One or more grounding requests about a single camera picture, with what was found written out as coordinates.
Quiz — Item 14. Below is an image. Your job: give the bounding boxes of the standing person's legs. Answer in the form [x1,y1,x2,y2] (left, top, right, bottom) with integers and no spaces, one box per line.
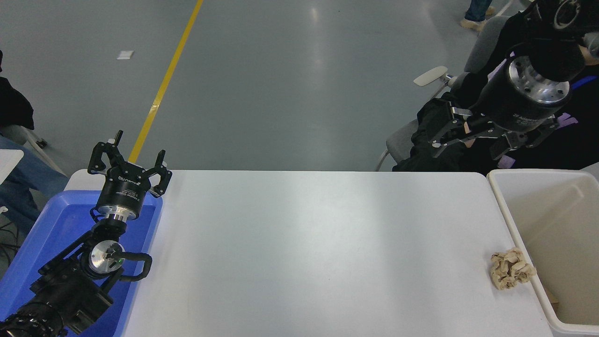
[460,0,497,32]

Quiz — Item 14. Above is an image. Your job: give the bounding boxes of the person beside blue tray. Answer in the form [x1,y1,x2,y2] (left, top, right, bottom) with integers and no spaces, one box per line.
[0,49,69,234]

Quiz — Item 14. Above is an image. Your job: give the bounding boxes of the tan paper ball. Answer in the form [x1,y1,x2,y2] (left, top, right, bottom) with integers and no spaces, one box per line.
[490,247,537,291]

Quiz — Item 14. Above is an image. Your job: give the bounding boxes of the person beside bin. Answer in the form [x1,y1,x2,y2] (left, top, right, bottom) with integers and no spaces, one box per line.
[392,12,599,172]

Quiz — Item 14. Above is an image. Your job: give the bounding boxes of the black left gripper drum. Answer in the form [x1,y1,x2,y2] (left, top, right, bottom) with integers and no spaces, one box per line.
[97,163,152,217]

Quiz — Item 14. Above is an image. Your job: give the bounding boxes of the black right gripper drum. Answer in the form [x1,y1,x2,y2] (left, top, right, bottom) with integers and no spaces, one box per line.
[471,65,569,133]

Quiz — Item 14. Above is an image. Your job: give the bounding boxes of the large pale plastic bin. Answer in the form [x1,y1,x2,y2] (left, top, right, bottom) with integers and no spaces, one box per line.
[487,168,599,337]

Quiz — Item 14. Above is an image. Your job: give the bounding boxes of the blue plastic tray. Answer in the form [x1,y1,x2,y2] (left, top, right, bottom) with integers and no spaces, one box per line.
[0,190,163,337]

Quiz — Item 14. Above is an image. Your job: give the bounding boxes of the grey chair with white armrest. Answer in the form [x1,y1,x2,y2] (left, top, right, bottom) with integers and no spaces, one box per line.
[376,16,511,171]

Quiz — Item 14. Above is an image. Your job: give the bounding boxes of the white-legged wheeled chair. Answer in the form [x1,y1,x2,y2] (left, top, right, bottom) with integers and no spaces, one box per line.
[2,124,66,176]

